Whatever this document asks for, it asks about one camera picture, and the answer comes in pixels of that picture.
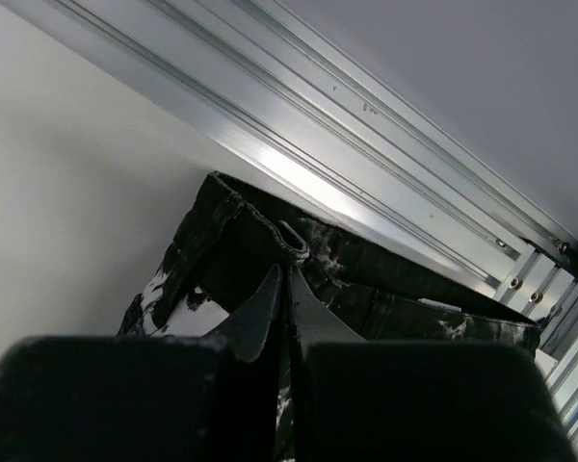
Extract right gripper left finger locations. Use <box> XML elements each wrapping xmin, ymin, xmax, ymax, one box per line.
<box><xmin>206</xmin><ymin>265</ymin><xmax>282</xmax><ymax>361</ymax></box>

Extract aluminium side rail frame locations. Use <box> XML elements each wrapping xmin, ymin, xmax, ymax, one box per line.
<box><xmin>8</xmin><ymin>1</ymin><xmax>578</xmax><ymax>439</ymax></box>

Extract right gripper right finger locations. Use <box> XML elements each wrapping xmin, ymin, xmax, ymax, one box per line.
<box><xmin>289</xmin><ymin>267</ymin><xmax>366</xmax><ymax>347</ymax></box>

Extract black white tie-dye trousers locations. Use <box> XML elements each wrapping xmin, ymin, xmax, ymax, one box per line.
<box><xmin>118</xmin><ymin>170</ymin><xmax>543</xmax><ymax>462</ymax></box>

